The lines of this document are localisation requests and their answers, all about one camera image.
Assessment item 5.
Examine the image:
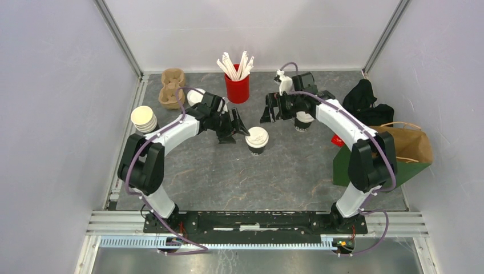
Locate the green box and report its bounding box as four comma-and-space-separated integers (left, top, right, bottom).
333, 146, 431, 187

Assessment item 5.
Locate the black paper coffee cup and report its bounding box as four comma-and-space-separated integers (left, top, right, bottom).
294, 119, 312, 132

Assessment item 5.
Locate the white cable duct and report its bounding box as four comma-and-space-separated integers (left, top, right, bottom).
99, 236, 337, 251

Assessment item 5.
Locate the red straw holder cup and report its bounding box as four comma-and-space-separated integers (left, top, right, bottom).
224, 74, 250, 104

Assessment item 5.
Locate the brown cardboard cup carrier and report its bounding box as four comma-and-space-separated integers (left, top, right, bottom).
158, 68, 185, 110

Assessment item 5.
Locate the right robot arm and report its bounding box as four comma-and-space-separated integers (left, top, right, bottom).
260, 70, 397, 233

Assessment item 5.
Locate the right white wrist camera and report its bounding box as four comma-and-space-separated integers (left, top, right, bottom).
274, 70, 293, 96

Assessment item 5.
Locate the brown paper bag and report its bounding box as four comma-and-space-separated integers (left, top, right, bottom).
370, 122, 433, 164

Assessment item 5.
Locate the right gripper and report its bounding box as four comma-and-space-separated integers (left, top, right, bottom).
259, 91, 302, 124

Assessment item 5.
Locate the black cloth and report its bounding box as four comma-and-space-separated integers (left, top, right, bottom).
342, 79, 394, 126

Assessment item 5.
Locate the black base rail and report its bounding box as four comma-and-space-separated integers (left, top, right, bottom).
166, 211, 368, 245

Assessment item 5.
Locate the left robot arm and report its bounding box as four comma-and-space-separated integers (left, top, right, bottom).
118, 92, 250, 233

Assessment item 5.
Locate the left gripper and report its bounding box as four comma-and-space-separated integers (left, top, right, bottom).
209, 107, 249, 144

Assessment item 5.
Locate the red tag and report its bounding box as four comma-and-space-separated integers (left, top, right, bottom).
331, 134, 345, 147

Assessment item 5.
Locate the white cup lid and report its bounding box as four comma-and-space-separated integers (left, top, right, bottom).
296, 111, 314, 123
245, 127, 269, 148

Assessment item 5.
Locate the stack of paper cups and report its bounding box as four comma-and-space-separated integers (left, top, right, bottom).
130, 106, 158, 133

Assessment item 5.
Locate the stack of white lids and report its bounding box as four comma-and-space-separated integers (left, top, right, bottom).
186, 88, 205, 107

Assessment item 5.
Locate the bundle of wrapped straws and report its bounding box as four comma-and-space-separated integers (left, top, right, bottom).
216, 51, 255, 82

